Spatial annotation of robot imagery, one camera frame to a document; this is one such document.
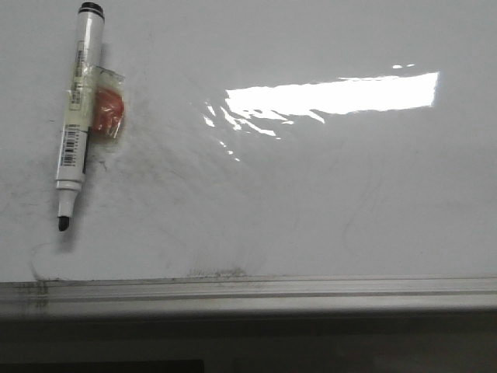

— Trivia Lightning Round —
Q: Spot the red magnet taped to marker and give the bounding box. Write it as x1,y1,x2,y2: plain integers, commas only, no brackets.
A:
90,66,126,144

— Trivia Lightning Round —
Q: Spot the white black-tipped whiteboard marker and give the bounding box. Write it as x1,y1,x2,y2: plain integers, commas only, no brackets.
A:
55,2,105,232

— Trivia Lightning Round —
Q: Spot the white glossy whiteboard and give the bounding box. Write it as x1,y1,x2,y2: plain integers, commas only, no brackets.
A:
1,1,496,282

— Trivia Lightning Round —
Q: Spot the aluminium whiteboard frame rail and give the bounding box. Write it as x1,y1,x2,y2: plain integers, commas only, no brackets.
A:
1,277,496,321

